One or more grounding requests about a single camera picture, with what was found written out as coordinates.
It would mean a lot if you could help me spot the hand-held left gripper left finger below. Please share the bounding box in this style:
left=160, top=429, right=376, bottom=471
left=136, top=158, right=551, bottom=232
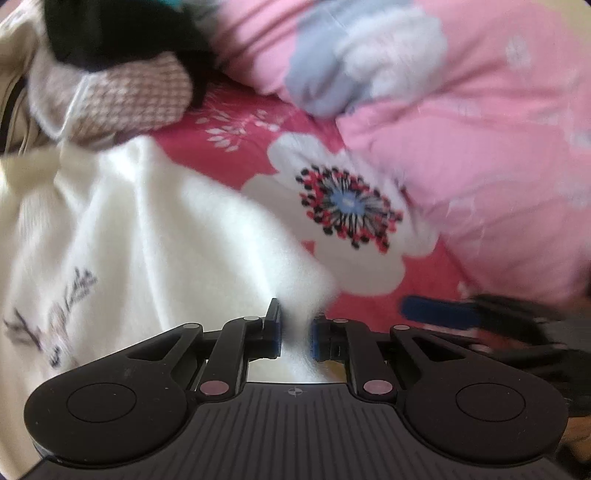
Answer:
left=127, top=298, right=283, bottom=398

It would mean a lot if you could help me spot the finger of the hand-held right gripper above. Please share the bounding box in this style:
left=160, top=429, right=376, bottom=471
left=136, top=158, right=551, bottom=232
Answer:
left=401, top=294, right=490, bottom=332

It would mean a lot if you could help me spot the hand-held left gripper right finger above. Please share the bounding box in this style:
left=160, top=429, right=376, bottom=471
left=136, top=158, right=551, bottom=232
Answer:
left=311, top=314, right=467, bottom=402

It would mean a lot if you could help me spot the white fluffy sweater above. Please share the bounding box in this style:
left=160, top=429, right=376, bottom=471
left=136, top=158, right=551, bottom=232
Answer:
left=0, top=136, right=338, bottom=480

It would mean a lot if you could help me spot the pink floral quilt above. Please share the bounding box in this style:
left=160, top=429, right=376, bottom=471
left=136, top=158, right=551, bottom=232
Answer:
left=203, top=0, right=591, bottom=305

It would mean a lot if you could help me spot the pink floral blanket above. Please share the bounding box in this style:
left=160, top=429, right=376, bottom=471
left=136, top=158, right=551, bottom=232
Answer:
left=148, top=78, right=509, bottom=342

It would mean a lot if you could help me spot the black garment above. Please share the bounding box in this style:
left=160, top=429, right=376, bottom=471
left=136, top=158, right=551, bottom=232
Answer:
left=41, top=0, right=218, bottom=109

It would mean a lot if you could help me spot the beige garment with dark stripes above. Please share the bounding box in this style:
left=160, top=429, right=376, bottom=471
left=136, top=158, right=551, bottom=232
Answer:
left=0, top=14, right=47, bottom=158

